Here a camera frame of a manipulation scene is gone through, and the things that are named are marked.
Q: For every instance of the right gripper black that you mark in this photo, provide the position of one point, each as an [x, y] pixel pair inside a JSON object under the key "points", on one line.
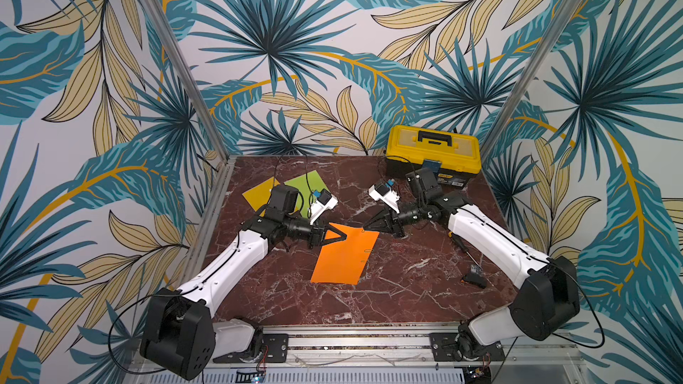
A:
{"points": [[397, 218]]}

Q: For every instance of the aluminium front rail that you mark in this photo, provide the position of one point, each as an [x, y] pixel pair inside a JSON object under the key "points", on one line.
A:
{"points": [[397, 345]]}

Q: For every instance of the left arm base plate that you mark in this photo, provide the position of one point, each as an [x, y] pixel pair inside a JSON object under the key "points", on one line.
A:
{"points": [[270, 348]]}

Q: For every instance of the green paper sheet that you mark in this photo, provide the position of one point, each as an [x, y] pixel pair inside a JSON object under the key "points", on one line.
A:
{"points": [[306, 184]]}

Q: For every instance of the orange paper sheet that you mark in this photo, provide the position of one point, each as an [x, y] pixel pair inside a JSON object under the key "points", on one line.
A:
{"points": [[345, 262]]}

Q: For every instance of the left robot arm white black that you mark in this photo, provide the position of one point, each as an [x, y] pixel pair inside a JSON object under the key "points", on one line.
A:
{"points": [[179, 335]]}

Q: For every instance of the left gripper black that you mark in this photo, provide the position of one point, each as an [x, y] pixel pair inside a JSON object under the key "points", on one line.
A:
{"points": [[317, 233]]}

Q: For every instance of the yellow black toolbox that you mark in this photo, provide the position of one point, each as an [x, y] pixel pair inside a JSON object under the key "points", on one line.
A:
{"points": [[454, 158]]}

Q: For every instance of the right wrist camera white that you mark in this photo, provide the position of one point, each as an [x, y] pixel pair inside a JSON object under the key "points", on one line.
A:
{"points": [[385, 191]]}

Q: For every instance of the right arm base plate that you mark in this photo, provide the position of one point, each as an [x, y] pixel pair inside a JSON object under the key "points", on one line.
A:
{"points": [[455, 347]]}

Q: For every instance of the yellow paper sheet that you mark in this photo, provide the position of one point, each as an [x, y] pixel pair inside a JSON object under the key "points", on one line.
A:
{"points": [[260, 194]]}

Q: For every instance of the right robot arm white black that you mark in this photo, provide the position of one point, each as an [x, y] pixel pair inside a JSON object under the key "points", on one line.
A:
{"points": [[547, 291]]}

